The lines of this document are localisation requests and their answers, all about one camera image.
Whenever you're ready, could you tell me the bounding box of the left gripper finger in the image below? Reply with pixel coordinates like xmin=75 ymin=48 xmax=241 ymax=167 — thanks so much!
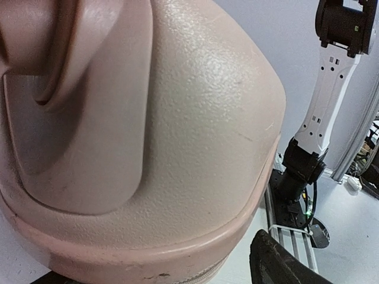
xmin=249 ymin=230 xmax=329 ymax=284

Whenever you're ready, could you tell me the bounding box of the pink hard-shell suitcase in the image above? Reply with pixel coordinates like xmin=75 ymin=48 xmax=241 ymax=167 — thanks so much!
xmin=1 ymin=1 xmax=285 ymax=283

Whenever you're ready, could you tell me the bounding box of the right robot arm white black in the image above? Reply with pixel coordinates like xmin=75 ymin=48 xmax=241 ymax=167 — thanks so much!
xmin=277 ymin=1 xmax=378 ymax=201

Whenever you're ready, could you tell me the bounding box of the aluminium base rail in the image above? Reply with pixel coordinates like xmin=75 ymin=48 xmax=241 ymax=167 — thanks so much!
xmin=264 ymin=153 xmax=323 ymax=273

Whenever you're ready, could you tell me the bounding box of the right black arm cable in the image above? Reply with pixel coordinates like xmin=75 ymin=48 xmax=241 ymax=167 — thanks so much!
xmin=301 ymin=180 xmax=319 ymax=230

